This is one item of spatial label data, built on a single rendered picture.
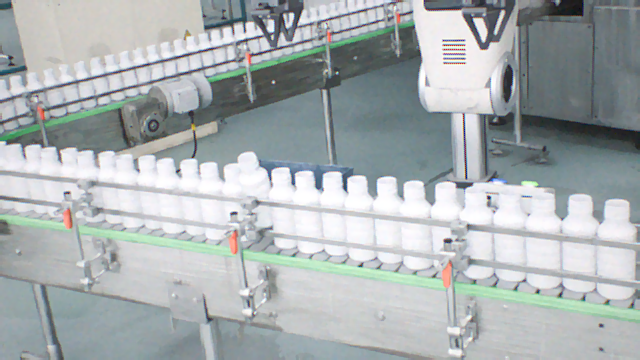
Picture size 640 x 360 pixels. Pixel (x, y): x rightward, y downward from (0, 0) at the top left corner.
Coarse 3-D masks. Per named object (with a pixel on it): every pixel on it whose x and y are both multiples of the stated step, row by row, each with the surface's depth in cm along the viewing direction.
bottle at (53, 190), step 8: (40, 152) 200; (48, 152) 199; (56, 152) 201; (48, 160) 200; (56, 160) 201; (40, 168) 201; (48, 168) 200; (56, 168) 200; (48, 184) 201; (56, 184) 201; (48, 192) 202; (56, 192) 202; (48, 200) 203; (56, 200) 202; (48, 208) 204; (56, 208) 203; (56, 216) 204
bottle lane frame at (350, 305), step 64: (0, 256) 216; (64, 256) 204; (128, 256) 193; (192, 256) 183; (256, 256) 174; (256, 320) 180; (320, 320) 171; (384, 320) 163; (512, 320) 149; (576, 320) 143
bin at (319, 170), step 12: (264, 168) 248; (276, 168) 246; (288, 168) 244; (300, 168) 242; (312, 168) 240; (324, 168) 238; (336, 168) 236; (348, 168) 233; (348, 192) 232; (240, 336) 201
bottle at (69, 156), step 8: (64, 152) 200; (72, 152) 198; (64, 160) 198; (72, 160) 198; (64, 168) 198; (72, 168) 198; (64, 176) 198; (72, 176) 198; (64, 184) 199; (72, 184) 198; (72, 192) 199; (80, 216) 201
